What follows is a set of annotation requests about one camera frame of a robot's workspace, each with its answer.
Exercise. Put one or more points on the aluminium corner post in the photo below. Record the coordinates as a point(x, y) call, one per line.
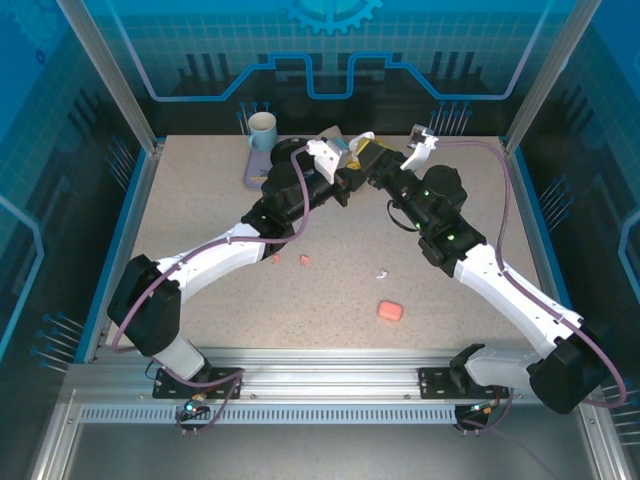
point(550, 75)
point(110, 75)

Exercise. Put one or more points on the aluminium table side rail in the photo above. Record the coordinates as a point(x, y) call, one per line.
point(142, 200)
point(523, 200)

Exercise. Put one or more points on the black round plate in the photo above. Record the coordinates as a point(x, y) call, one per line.
point(285, 150)

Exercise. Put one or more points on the light blue mug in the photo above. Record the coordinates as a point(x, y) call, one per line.
point(265, 137)

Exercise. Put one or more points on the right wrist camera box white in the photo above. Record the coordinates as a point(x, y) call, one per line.
point(422, 145)

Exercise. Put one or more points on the wooden chopstick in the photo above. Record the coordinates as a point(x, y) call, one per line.
point(259, 177)

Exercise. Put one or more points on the lavender serving tray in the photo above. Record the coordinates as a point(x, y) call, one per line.
point(255, 167)

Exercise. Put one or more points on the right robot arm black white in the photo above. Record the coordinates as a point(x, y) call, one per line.
point(510, 295)

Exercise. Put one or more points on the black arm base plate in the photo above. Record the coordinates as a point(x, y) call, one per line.
point(430, 387)
point(225, 392)

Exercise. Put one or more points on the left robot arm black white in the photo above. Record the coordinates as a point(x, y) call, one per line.
point(215, 255)

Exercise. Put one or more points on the pink eraser block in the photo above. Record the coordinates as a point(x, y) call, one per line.
point(390, 310)

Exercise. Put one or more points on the aluminium frame bar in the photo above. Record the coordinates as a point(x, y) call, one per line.
point(607, 445)
point(54, 445)

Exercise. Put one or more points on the beige folded cloth napkin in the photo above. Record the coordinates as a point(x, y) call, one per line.
point(334, 134)

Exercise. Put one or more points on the small lit connector board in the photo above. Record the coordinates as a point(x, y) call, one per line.
point(192, 407)
point(482, 409)

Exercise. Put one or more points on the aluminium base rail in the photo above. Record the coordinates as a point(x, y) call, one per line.
point(325, 370)

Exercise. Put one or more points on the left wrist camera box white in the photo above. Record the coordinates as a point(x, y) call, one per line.
point(322, 155)

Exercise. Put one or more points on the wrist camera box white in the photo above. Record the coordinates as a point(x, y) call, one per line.
point(322, 155)
point(422, 145)

